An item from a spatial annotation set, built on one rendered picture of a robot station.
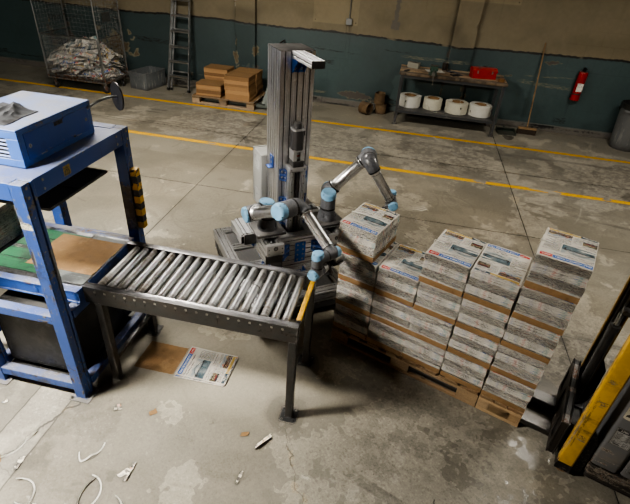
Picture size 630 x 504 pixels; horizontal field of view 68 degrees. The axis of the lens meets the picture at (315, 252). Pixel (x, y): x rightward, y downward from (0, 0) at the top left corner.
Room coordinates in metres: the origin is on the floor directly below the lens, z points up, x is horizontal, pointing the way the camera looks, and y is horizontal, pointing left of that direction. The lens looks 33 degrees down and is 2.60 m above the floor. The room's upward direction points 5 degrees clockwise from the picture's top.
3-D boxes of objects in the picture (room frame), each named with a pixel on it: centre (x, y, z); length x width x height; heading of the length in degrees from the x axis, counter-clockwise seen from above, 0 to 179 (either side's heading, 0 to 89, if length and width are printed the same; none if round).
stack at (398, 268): (2.60, -0.78, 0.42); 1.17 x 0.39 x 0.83; 61
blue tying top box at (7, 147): (2.49, 1.68, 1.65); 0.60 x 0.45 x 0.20; 171
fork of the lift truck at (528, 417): (2.23, -1.20, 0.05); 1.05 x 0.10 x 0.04; 61
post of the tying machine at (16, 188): (2.01, 1.46, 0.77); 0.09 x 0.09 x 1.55; 81
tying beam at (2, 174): (2.49, 1.68, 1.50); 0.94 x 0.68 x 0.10; 171
